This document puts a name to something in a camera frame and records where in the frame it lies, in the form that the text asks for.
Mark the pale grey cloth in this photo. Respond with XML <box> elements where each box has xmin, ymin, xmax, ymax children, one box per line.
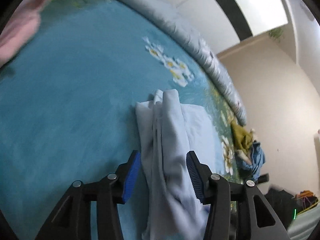
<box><xmin>286</xmin><ymin>204</ymin><xmax>319</xmax><ymax>240</ymax></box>

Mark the white wardrobe with black stripe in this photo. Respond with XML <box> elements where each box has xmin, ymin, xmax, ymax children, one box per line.
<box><xmin>160</xmin><ymin>0</ymin><xmax>289</xmax><ymax>42</ymax></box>

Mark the green plant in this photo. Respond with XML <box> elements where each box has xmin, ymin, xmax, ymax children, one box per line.
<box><xmin>267</xmin><ymin>27</ymin><xmax>285</xmax><ymax>40</ymax></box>

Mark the orange and yellow bag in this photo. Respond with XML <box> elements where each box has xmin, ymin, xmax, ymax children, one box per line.
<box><xmin>295</xmin><ymin>190</ymin><xmax>319</xmax><ymax>209</ymax></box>

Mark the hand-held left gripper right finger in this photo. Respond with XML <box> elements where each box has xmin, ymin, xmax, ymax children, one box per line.
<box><xmin>186</xmin><ymin>151</ymin><xmax>292</xmax><ymax>240</ymax></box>

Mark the light blue shirt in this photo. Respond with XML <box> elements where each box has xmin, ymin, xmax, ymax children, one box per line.
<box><xmin>135</xmin><ymin>89</ymin><xmax>218</xmax><ymax>240</ymax></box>

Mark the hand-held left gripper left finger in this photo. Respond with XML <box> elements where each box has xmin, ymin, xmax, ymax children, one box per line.
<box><xmin>35</xmin><ymin>150</ymin><xmax>142</xmax><ymax>240</ymax></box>

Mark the pale blue floral duvet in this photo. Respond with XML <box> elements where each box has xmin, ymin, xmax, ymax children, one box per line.
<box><xmin>92</xmin><ymin>0</ymin><xmax>248</xmax><ymax>127</ymax></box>

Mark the pink cloth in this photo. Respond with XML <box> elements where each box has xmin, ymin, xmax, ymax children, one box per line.
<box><xmin>0</xmin><ymin>0</ymin><xmax>52</xmax><ymax>67</ymax></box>

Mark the blue sweatshirt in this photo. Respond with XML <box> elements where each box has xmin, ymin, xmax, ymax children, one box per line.
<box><xmin>236</xmin><ymin>141</ymin><xmax>266</xmax><ymax>180</ymax></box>

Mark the olive green cloth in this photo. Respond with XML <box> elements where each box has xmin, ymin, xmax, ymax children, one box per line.
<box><xmin>230</xmin><ymin>120</ymin><xmax>255</xmax><ymax>153</ymax></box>

